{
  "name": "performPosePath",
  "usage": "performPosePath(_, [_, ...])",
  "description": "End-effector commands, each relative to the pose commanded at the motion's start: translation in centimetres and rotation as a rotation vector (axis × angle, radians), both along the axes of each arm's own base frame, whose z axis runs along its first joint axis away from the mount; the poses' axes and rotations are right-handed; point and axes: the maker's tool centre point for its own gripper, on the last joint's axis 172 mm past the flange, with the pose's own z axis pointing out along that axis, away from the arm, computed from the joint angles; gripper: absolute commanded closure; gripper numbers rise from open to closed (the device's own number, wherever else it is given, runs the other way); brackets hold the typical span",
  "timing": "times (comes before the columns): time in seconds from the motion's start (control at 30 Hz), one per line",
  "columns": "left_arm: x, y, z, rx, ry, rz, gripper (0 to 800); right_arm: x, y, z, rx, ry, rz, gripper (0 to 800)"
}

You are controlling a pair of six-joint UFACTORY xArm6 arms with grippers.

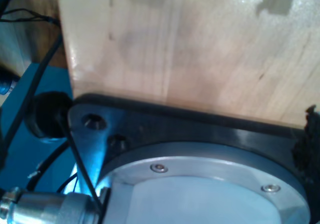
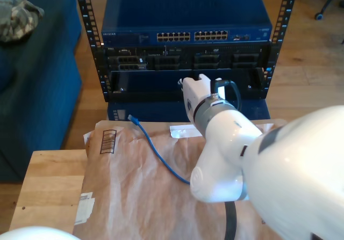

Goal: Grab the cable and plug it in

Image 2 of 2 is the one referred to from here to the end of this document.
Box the blue network cable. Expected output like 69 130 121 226
127 114 191 186

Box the long white tape strip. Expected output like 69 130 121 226
169 124 205 139

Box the black rack server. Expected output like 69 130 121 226
103 45 271 71

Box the blue box under rack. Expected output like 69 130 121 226
106 100 271 122

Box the brown paper mailer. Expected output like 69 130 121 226
72 118 290 240

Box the office chair base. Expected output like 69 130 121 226
298 0 344 20

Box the blue sofa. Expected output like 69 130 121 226
0 0 83 183

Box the torn white shipping label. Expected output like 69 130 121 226
74 193 95 224

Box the camouflage cloth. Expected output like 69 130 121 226
0 0 45 42

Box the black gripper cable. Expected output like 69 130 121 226
210 78 242 111

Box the blue network switch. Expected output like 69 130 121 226
101 0 273 47

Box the black rack frame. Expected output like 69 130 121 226
73 0 301 103

